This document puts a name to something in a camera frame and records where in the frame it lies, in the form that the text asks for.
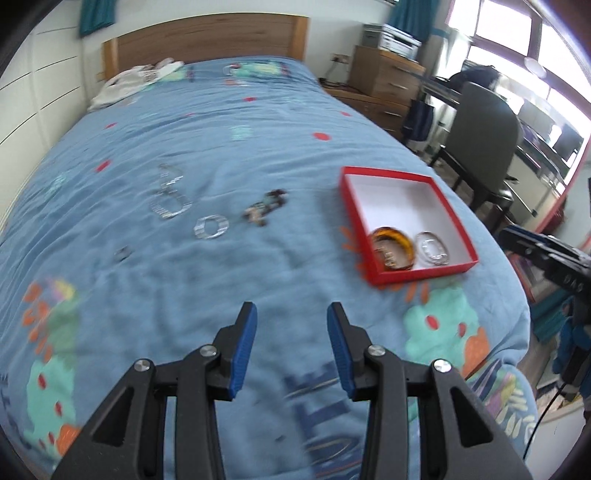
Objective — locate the white printer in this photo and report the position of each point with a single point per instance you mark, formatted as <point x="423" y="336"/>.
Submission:
<point x="392" y="37"/>

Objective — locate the wall power outlet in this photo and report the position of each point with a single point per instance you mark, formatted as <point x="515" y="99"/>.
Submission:
<point x="341" y="57"/>

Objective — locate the white wardrobe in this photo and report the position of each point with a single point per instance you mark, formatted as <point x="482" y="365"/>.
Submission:
<point x="32" y="78"/>

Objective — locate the wooden drawer cabinet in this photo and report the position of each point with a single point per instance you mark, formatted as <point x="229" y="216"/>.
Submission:
<point x="383" y="83"/>

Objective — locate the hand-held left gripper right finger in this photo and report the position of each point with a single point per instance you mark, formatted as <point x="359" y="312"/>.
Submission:
<point x="341" y="350"/>

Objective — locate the white garment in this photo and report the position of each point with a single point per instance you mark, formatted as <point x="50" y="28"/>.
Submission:
<point x="134" y="81"/>

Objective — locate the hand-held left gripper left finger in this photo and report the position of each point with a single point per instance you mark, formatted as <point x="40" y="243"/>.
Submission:
<point x="242" y="350"/>

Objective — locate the orange amber bangle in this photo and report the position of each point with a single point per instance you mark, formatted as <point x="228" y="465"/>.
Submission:
<point x="392" y="234"/>

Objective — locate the plain silver bangle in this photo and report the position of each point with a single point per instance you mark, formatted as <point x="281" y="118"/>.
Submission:
<point x="421" y="249"/>

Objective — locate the blue printed blanket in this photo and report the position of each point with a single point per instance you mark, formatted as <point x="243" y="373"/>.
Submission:
<point x="184" y="138"/>

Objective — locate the dark backpack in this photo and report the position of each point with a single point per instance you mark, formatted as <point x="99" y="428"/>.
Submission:
<point x="475" y="74"/>

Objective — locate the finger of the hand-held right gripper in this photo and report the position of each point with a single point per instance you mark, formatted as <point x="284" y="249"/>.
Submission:
<point x="526" y="240"/>

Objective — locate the teal curtain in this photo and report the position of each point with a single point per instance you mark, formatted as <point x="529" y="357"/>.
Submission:
<point x="411" y="18"/>
<point x="94" y="16"/>

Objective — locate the glass desk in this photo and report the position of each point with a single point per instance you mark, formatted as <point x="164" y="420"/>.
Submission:
<point x="535" y="157"/>

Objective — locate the computer monitor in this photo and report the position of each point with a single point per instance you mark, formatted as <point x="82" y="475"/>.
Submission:
<point x="568" y="141"/>

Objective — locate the person's right hand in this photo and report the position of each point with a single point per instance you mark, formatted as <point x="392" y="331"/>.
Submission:
<point x="570" y="341"/>

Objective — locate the dark blue bag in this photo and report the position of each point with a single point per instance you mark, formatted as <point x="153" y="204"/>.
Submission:
<point x="420" y="121"/>

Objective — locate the red cardboard box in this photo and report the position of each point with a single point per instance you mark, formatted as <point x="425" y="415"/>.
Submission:
<point x="397" y="194"/>

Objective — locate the wooden headboard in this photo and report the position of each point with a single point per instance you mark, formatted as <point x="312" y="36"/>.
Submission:
<point x="207" y="39"/>

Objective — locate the grey office chair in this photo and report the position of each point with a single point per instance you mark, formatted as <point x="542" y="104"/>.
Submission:
<point x="482" y="134"/>

